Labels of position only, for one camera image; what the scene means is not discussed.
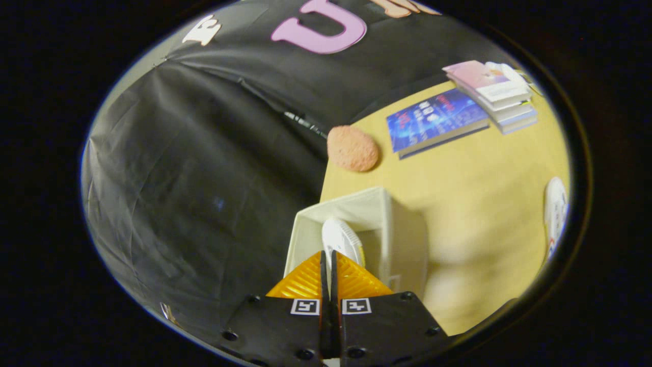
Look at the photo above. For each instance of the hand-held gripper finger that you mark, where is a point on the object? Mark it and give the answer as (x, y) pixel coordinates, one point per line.
(324, 283)
(334, 283)

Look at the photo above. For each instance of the white sneaker shoe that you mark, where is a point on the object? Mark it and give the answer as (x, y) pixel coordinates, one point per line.
(338, 237)
(555, 204)

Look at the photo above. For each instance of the white fabric storage box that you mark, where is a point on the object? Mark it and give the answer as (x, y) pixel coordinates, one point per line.
(402, 239)

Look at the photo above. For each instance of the pink round sponge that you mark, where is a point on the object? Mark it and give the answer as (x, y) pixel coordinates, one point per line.
(352, 149)

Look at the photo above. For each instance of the black backdrop cloth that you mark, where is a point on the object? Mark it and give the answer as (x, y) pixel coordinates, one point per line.
(193, 178)

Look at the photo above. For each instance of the blue cover book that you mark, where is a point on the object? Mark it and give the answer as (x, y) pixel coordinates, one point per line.
(433, 120)

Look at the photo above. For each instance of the pale blue book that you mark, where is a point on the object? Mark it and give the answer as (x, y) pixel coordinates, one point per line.
(520, 124)

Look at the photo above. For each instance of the white book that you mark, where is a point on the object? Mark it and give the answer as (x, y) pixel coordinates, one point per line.
(509, 107)

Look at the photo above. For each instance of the pink cover book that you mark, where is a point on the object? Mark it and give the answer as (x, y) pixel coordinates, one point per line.
(471, 74)

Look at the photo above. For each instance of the white soft round object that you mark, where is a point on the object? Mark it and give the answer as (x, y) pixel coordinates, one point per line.
(501, 69)

